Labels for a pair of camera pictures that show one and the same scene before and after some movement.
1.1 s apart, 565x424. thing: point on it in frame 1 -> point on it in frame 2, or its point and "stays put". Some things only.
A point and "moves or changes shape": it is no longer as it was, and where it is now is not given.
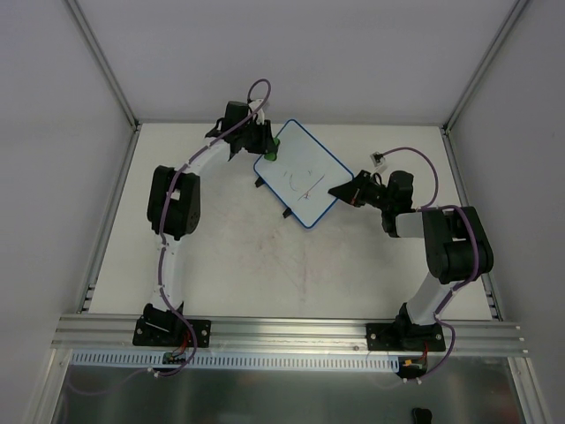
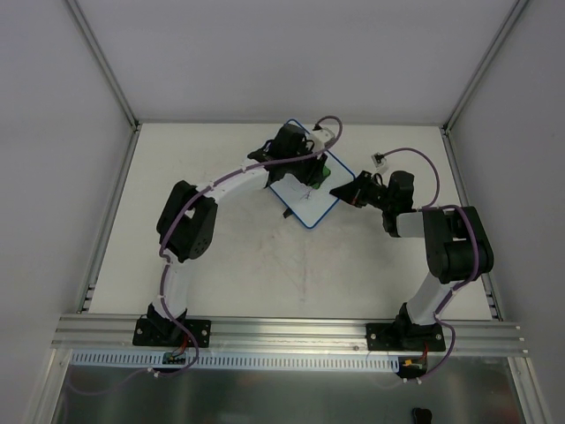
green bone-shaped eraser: x=272 y=156 moves or changes shape
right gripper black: x=361 y=189 stays put
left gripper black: x=263 y=139 -> x=312 y=168
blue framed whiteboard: x=303 y=173 stays put
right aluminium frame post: x=514 y=14 stays put
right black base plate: x=404 y=337 stays put
